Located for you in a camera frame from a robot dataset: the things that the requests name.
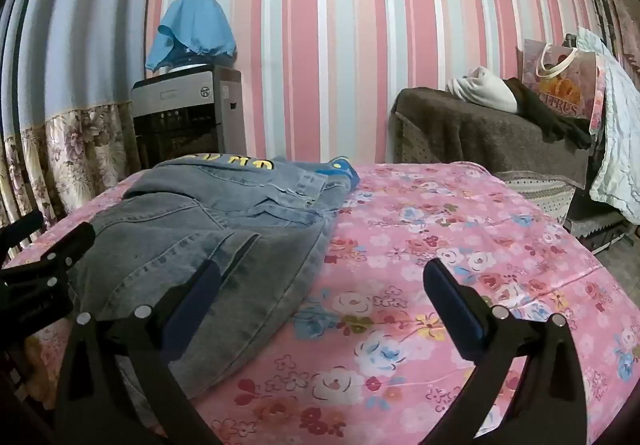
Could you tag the white lace cloth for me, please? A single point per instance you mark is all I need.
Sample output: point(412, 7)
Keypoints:
point(540, 197)

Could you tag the blue cloth cover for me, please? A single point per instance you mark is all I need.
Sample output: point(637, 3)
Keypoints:
point(192, 30)

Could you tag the pink floral bedsheet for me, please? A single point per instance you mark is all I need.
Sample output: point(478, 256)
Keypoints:
point(400, 275)

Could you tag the dark trunk with lace trim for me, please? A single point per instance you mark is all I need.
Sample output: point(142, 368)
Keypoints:
point(595, 230)

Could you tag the grey water dispenser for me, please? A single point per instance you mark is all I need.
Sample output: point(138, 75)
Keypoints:
point(185, 125)

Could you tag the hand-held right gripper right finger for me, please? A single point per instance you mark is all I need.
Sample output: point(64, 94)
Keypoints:
point(452, 310)

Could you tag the floral gift bag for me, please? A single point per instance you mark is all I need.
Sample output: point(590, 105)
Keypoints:
point(565, 90)

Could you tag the blue denim jacket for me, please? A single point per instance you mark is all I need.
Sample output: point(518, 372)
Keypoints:
point(260, 245)

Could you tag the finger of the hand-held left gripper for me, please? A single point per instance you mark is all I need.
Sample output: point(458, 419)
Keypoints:
point(70, 245)
point(22, 230)

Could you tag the striped floral curtain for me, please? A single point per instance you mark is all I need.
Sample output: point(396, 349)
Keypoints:
point(75, 140)

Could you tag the pink window curtain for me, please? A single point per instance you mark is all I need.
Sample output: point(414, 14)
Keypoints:
point(627, 30)

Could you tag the pale blue quilt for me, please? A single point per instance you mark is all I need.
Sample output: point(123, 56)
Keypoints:
point(620, 150)

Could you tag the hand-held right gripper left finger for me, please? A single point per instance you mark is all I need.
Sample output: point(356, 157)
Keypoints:
point(192, 302)

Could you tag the black cloth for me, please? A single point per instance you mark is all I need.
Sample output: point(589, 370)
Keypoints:
point(545, 120)

